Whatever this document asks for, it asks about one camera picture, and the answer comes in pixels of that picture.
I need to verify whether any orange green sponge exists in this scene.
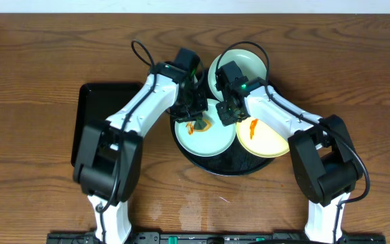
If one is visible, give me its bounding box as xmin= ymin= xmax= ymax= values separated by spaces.
xmin=193 ymin=118 xmax=212 ymax=132

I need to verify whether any light green plate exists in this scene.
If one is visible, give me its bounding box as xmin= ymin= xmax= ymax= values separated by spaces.
xmin=208 ymin=49 xmax=267 ymax=101
xmin=173 ymin=98 xmax=236 ymax=157

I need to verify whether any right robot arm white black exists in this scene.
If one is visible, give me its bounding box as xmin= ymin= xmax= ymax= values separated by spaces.
xmin=215 ymin=76 xmax=370 ymax=243

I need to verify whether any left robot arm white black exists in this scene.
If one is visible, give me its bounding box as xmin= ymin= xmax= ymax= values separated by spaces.
xmin=72 ymin=60 xmax=200 ymax=243

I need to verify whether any black round tray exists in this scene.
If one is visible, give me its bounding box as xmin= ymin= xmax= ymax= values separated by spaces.
xmin=170 ymin=69 xmax=276 ymax=176

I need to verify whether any black rectangular tray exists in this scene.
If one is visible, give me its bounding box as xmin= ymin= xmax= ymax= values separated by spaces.
xmin=70 ymin=82 xmax=143 ymax=166

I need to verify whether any yellow plate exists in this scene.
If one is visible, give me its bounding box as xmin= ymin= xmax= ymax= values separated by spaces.
xmin=236 ymin=117 xmax=289 ymax=158

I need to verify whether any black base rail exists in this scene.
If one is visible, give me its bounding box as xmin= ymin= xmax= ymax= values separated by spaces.
xmin=45 ymin=230 xmax=387 ymax=244

